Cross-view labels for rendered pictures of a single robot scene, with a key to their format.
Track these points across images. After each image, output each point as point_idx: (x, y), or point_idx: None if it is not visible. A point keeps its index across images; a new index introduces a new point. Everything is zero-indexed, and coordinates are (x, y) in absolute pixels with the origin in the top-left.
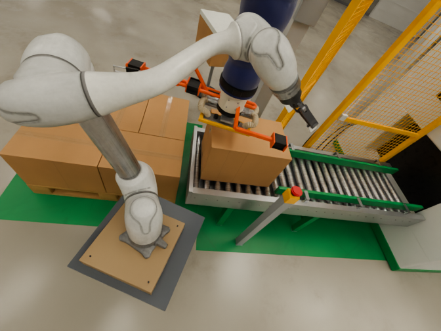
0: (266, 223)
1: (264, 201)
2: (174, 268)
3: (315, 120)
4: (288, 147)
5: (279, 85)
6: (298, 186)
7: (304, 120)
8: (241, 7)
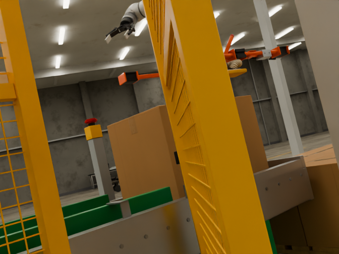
0: None
1: (118, 198)
2: None
3: (107, 33)
4: (120, 121)
5: None
6: (91, 118)
7: (113, 36)
8: None
